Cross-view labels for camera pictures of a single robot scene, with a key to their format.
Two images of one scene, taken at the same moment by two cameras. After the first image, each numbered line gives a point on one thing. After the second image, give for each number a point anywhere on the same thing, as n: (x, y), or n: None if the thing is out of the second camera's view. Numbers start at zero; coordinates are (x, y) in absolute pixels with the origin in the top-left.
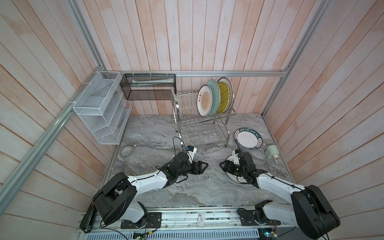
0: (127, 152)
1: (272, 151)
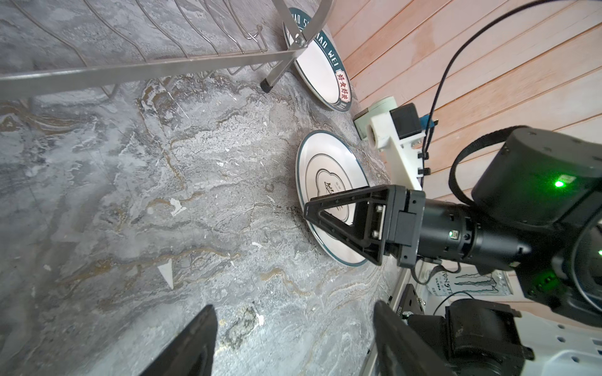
0: None
1: (380, 106)
